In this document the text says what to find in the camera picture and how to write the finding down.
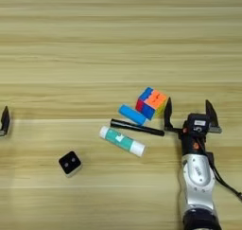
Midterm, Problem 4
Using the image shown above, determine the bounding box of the small black two-dot cube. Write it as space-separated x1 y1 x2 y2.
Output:
58 150 84 178

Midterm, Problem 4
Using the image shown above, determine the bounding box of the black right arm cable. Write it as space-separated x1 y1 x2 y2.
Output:
203 150 242 203

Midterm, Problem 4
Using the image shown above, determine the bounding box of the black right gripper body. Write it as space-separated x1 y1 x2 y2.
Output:
164 125 223 156

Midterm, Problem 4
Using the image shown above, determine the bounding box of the green white glue stick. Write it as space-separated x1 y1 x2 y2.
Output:
98 125 147 158

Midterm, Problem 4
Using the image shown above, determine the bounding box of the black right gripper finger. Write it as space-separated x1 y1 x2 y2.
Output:
163 97 175 132
205 98 220 130

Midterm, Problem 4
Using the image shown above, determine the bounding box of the black marker pen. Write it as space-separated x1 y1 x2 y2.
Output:
110 117 165 137

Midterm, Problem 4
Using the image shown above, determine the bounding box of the blue rectangular eraser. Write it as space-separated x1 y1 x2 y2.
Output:
117 103 147 127

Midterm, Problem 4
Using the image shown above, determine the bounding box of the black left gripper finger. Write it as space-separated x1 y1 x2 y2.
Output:
0 105 11 133

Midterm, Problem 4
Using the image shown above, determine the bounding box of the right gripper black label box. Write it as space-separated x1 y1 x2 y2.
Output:
187 113 212 134

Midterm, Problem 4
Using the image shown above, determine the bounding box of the multicolour puzzle cube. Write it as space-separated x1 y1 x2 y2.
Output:
135 86 168 121

